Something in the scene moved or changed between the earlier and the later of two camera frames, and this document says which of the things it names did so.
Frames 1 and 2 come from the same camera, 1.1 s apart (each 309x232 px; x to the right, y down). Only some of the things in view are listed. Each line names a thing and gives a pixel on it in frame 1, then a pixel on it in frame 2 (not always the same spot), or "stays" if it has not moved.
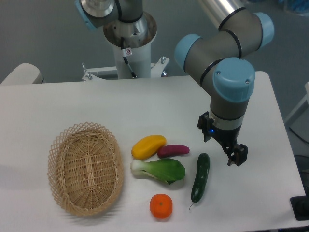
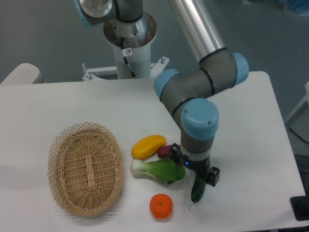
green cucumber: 203,165 stays
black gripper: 228,137 to 200,167
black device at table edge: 300,206 stays
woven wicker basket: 86,168 stays
